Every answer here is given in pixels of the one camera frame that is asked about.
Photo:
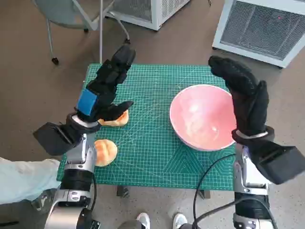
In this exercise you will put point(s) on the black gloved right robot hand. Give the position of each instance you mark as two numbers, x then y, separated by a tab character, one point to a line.
247	105

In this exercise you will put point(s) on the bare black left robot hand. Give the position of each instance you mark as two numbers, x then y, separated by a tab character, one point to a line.
104	78

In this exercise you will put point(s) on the tan toy bread roll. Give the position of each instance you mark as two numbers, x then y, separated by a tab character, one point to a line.
106	152
119	120

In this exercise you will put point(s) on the pink bowl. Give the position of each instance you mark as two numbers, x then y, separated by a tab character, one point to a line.
200	114

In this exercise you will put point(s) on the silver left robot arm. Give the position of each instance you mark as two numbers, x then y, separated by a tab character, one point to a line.
76	176

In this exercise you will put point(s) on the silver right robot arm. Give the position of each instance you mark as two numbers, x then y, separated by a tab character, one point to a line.
250	205

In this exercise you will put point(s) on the white metal pole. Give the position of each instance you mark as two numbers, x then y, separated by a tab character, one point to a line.
101	31

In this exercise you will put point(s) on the grey wheeled chair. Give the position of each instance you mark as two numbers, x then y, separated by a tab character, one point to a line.
69	14

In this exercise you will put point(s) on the large white mesh cabinet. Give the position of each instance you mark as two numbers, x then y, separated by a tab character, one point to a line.
259	28

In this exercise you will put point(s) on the green cutting mat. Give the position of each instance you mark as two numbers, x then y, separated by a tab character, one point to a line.
147	148

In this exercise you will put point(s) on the person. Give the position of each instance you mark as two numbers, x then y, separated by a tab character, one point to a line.
21	179

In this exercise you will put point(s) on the white shoe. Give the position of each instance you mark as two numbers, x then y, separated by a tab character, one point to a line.
179	220
143	220

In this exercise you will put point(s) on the black electronic box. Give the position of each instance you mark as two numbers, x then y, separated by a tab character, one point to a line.
95	224

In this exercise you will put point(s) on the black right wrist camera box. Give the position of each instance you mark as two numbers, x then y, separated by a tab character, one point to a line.
281	164

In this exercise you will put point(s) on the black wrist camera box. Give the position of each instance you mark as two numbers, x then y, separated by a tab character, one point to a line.
53	138
281	164

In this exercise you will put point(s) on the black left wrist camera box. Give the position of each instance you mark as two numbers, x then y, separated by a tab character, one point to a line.
53	138

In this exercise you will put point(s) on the black table leg bracket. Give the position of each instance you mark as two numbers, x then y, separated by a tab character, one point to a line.
205	193
123	191

